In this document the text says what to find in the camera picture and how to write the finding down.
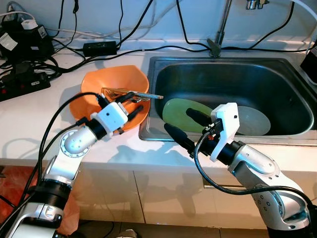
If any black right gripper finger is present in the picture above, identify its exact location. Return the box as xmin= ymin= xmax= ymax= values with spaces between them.
xmin=186 ymin=107 xmax=214 ymax=128
xmin=163 ymin=122 xmax=199 ymax=155

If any orange plastic bowl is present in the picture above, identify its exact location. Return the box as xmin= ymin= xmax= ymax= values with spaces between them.
xmin=81 ymin=64 xmax=150 ymax=122

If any green plate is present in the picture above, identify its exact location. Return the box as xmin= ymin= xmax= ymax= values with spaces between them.
xmin=162 ymin=98 xmax=216 ymax=133

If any grey bowl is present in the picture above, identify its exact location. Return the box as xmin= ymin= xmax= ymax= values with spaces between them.
xmin=235 ymin=106 xmax=271 ymax=135

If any orange plastic plate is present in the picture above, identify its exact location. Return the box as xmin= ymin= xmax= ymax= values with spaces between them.
xmin=68 ymin=94 xmax=149 ymax=133

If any stainless steel sink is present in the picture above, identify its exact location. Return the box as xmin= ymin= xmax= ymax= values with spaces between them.
xmin=139 ymin=56 xmax=317 ymax=144

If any black power adapter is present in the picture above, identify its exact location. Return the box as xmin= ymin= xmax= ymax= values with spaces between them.
xmin=82 ymin=41 xmax=118 ymax=56

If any chrome faucet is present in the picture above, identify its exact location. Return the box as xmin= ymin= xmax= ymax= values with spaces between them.
xmin=207 ymin=0 xmax=270 ymax=58

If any black power strip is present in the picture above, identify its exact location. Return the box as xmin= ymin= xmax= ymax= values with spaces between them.
xmin=0 ymin=74 xmax=51 ymax=102

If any black plug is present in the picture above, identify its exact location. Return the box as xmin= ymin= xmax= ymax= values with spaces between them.
xmin=12 ymin=62 xmax=38 ymax=82

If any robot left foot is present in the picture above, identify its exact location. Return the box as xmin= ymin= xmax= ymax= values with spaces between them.
xmin=116 ymin=229 xmax=139 ymax=238

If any black charger box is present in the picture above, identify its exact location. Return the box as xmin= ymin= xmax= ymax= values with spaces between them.
xmin=0 ymin=20 xmax=54 ymax=62

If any black box device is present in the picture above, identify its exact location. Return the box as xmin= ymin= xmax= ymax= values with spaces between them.
xmin=300 ymin=42 xmax=317 ymax=82

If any white plug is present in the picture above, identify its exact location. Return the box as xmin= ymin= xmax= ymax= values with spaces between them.
xmin=20 ymin=19 xmax=39 ymax=29

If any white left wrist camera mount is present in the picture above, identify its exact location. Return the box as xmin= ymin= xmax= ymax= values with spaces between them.
xmin=90 ymin=102 xmax=129 ymax=135

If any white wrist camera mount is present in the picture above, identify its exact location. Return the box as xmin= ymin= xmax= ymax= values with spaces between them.
xmin=90 ymin=102 xmax=129 ymax=135
xmin=210 ymin=103 xmax=239 ymax=163

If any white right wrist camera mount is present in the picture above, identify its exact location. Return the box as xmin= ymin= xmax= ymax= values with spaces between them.
xmin=210 ymin=103 xmax=239 ymax=163

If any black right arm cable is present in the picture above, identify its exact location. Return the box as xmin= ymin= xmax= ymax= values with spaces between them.
xmin=193 ymin=130 xmax=317 ymax=219

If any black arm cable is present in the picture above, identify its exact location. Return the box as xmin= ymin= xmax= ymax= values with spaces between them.
xmin=20 ymin=92 xmax=112 ymax=209
xmin=193 ymin=130 xmax=317 ymax=219

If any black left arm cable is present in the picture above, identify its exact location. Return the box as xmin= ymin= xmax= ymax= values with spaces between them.
xmin=20 ymin=92 xmax=112 ymax=209

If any steel cabinet handle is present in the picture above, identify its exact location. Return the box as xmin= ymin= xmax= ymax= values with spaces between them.
xmin=202 ymin=181 xmax=238 ymax=191

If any black power cable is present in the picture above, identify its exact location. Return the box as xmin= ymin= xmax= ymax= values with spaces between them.
xmin=118 ymin=0 xmax=125 ymax=44
xmin=57 ymin=0 xmax=66 ymax=40
xmin=247 ymin=0 xmax=297 ymax=50
xmin=175 ymin=0 xmax=211 ymax=50
xmin=117 ymin=0 xmax=154 ymax=46
xmin=50 ymin=44 xmax=317 ymax=72

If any white hose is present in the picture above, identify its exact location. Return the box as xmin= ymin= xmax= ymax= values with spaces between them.
xmin=292 ymin=0 xmax=317 ymax=15

